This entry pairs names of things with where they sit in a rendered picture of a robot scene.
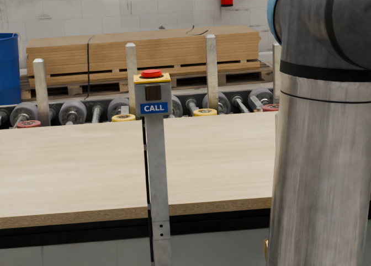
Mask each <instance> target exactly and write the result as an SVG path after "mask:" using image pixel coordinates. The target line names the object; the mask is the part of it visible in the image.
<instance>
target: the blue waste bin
mask: <svg viewBox="0 0 371 266"><path fill-rule="evenodd" d="M15 33H18V34H19V35H18V34H15ZM15 33H0V105H14V104H19V103H21V102H22V100H21V89H20V84H21V83H20V70H19V50H18V37H20V58H22V38H21V36H20V33H19V32H15Z"/></svg>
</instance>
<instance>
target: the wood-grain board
mask: <svg viewBox="0 0 371 266"><path fill-rule="evenodd" d="M277 112H279V111H267V112H258V113H242V114H226V115H209V116H194V117H185V118H168V119H163V121H164V131H165V150H166V168H167V187H168V206H169V216H174V215H188V214H202V213H210V212H224V211H239V210H253V209H267V208H271V200H272V187H273V174H274V160H275V114H276V113H277ZM147 210H148V209H147V195H146V178H145V161H144V144H143V135H142V120H136V121H120V122H111V123H95V124H79V125H63V126H47V127H31V128H22V129H5V130H0V229H3V228H17V227H32V226H46V225H60V224H74V223H82V222H96V221H110V220H124V219H138V218H146V217H148V212H147Z"/></svg>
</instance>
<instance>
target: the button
mask: <svg viewBox="0 0 371 266"><path fill-rule="evenodd" d="M161 75H162V71H160V70H144V71H143V72H141V76H142V77H144V78H155V77H159V76H161Z"/></svg>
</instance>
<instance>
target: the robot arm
mask: <svg viewBox="0 0 371 266"><path fill-rule="evenodd" d="M267 21H268V26H269V29H270V31H271V33H272V34H273V36H274V38H275V39H276V41H277V43H278V44H279V45H280V46H281V47H282V48H281V55H280V69H279V74H280V76H281V78H282V79H281V87H280V100H279V113H278V126H277V139H276V147H275V160H274V174H273V187H272V200H271V214H270V221H269V235H268V248H267V261H266V266H362V264H363V255H364V245H365V236H366V230H367V221H368V211H369V202H370V192H371V0H268V3H267Z"/></svg>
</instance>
